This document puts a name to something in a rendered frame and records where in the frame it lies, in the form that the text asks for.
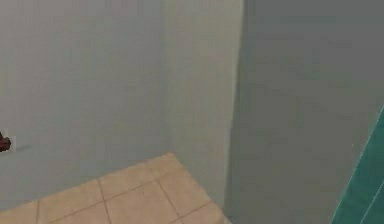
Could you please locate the teal panelled door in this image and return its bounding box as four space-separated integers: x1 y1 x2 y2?
330 105 384 224

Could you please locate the dark brown round object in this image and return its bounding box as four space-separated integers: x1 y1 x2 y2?
0 131 13 153

